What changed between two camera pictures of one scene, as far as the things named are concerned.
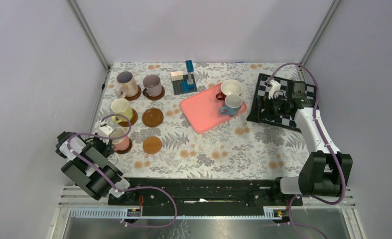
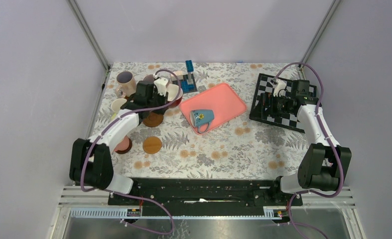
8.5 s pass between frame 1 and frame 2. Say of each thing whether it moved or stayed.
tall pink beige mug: stayed
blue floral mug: moved
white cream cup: moved
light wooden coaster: stayed
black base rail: stayed
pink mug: stayed
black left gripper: moved
